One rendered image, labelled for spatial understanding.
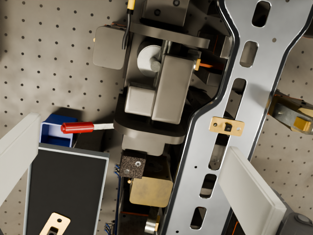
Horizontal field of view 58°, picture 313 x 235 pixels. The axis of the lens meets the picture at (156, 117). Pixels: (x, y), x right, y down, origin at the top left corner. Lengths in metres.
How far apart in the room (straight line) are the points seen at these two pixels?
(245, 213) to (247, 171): 0.02
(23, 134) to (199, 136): 0.57
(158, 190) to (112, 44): 0.33
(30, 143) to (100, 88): 0.78
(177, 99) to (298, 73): 0.70
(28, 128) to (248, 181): 0.13
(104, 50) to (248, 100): 0.36
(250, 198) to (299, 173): 1.09
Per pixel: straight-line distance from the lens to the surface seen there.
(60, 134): 1.03
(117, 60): 0.55
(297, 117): 0.69
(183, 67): 0.45
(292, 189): 1.29
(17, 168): 0.17
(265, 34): 0.69
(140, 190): 0.66
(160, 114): 0.47
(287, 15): 0.71
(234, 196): 0.19
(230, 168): 0.20
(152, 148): 0.61
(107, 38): 0.55
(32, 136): 0.19
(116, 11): 0.93
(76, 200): 0.58
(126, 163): 0.60
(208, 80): 0.80
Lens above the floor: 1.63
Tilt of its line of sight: 70 degrees down
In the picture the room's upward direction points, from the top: 167 degrees clockwise
